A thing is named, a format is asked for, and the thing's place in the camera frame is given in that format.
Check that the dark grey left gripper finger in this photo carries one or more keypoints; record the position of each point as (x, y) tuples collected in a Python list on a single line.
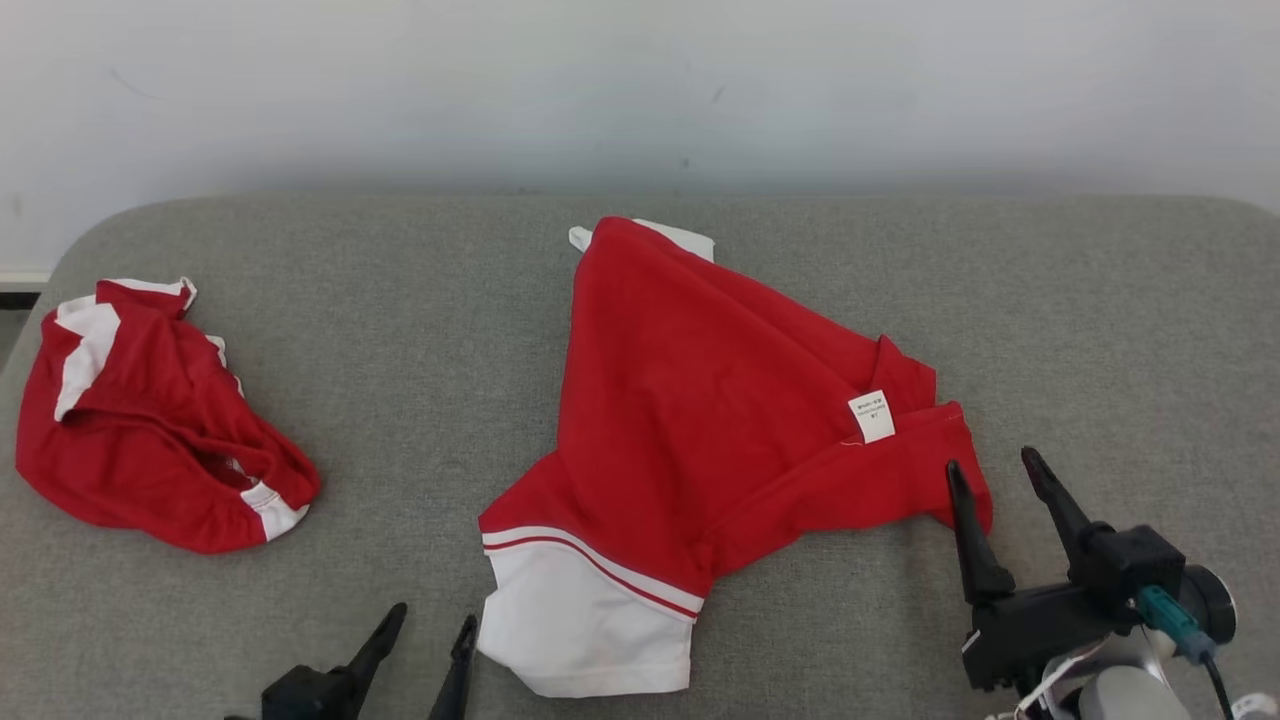
[(458, 670), (378, 645)]

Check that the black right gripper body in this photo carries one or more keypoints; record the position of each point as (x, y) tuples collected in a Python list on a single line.
[(1040, 625)]

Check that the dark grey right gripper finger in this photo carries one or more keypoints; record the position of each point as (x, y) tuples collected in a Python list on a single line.
[(980, 555), (1065, 510)]

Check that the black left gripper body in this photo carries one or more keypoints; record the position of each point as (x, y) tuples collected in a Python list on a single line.
[(305, 695)]

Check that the red white striped shorts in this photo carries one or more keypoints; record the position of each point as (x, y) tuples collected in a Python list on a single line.
[(150, 460)]

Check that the red white jersey shirt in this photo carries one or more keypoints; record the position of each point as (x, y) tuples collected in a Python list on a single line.
[(700, 400)]

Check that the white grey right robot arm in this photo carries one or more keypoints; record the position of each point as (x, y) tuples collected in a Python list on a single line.
[(1130, 700)]

